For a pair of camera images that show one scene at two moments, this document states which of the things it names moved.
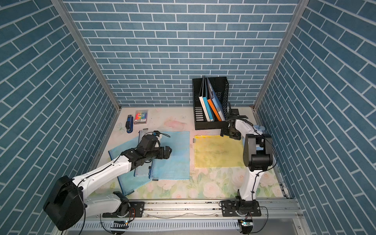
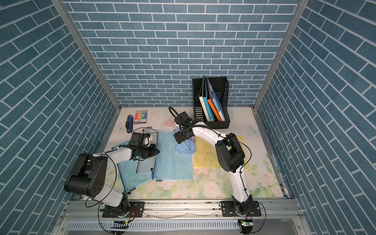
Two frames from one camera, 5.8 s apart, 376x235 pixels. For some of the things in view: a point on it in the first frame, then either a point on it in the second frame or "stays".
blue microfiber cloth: (260, 128) to (188, 147)
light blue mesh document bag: (177, 166) stays
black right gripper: (224, 132) to (179, 137)
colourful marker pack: (141, 116) stays
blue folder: (216, 100) stays
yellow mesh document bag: (217, 151) stays
